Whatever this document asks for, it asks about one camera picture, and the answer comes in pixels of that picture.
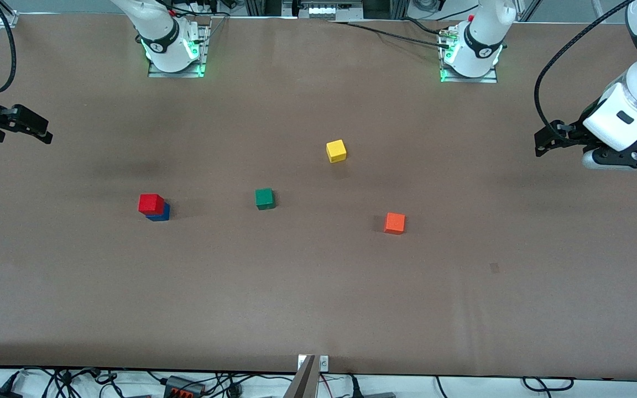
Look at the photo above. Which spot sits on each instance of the black power plug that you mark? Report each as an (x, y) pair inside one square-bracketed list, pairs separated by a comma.
[(354, 387)]

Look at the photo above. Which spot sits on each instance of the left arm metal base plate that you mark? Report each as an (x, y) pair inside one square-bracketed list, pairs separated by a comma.
[(473, 79)]

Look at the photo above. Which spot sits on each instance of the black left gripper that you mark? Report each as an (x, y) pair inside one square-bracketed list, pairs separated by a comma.
[(572, 134)]

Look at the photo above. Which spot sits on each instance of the yellow wooden block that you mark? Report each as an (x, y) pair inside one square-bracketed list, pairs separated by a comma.
[(336, 151)]

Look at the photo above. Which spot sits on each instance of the red wooden block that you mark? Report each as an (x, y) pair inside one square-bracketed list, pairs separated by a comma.
[(150, 203)]

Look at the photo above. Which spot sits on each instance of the green wooden block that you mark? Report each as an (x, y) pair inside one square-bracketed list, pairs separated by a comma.
[(264, 199)]

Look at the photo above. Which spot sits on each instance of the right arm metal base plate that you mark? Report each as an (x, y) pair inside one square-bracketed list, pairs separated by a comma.
[(175, 74)]

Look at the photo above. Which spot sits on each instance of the blue wooden block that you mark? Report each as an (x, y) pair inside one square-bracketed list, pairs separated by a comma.
[(165, 214)]

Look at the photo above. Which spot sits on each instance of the grey equipment with connectors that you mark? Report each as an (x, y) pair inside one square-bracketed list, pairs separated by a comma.
[(324, 11)]

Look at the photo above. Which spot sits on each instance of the black box orange connectors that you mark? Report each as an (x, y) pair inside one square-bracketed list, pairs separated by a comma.
[(177, 383)]

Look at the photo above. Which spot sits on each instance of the orange wooden block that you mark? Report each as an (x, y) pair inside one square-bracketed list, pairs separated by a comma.
[(394, 223)]

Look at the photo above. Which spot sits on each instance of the grey metal post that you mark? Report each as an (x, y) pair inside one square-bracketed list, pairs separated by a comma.
[(303, 384)]

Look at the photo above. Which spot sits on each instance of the aluminium corner post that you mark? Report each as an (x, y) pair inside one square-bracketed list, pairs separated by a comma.
[(8, 19)]

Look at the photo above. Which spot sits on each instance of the white bracket plate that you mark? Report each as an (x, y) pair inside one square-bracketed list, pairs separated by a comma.
[(324, 363)]

